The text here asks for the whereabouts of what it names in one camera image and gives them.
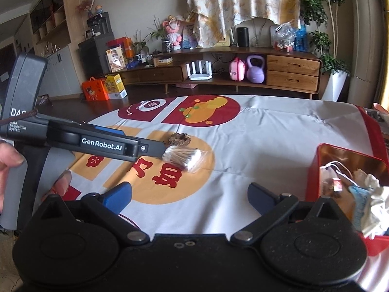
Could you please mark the black cabinet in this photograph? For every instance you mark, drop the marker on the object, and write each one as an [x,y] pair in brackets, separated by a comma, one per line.
[92,54]

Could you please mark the cotton swabs plastic bag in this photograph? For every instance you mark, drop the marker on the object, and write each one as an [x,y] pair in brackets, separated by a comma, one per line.
[185,158]

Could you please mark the pink plush doll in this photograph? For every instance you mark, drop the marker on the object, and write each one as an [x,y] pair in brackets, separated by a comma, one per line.
[172,26]

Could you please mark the wooden TV console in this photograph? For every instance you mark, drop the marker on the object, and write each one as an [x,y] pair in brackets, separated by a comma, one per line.
[295,71]

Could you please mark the purple kettlebell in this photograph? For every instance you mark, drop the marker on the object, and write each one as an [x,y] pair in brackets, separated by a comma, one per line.
[255,74]

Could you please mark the white wifi router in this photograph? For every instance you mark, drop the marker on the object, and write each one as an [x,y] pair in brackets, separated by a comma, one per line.
[199,70]

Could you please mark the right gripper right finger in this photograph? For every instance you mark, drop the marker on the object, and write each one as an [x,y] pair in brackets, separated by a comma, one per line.
[274,210]

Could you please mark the brown leopard scrunchie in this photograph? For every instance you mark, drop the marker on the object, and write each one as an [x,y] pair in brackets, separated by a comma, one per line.
[179,139]

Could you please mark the black smart speaker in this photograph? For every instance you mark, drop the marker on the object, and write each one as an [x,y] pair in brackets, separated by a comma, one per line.
[242,37]

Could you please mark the clear plastic bag of items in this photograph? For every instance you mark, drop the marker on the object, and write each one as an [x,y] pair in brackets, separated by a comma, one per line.
[284,38]

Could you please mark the red gift box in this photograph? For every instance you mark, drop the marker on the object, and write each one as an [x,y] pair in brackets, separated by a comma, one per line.
[331,173]

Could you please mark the patterned cream curtain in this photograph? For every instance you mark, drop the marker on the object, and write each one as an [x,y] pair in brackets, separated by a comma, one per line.
[213,19]

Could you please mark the small potted green plant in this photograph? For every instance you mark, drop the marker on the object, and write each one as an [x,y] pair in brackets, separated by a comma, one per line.
[160,32]

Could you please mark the snack box on console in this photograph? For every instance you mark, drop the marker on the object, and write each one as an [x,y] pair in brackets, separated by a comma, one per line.
[115,59]

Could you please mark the white planter with tree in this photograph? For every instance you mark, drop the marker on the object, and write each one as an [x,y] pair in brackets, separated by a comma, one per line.
[324,41]

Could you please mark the blue bottle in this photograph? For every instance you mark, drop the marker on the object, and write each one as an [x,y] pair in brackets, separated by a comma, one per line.
[301,40]

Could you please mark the black coffee machine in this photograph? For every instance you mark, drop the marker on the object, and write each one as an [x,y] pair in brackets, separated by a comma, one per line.
[99,24]

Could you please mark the person's left hand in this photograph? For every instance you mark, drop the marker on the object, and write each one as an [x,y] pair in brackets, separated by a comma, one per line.
[10,158]

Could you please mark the printed festive tablecloth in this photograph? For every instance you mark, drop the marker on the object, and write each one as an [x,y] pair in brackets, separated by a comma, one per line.
[268,140]

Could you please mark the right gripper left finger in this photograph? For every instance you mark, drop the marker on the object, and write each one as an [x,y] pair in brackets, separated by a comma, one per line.
[104,209]

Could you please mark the yellow cardboard box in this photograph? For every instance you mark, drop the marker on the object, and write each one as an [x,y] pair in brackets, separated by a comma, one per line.
[115,87]

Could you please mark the crumpled cream paper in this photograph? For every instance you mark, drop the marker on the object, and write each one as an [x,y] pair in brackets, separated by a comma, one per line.
[370,215]

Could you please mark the orange gift bag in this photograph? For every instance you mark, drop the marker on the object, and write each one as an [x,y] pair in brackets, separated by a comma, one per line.
[94,89]

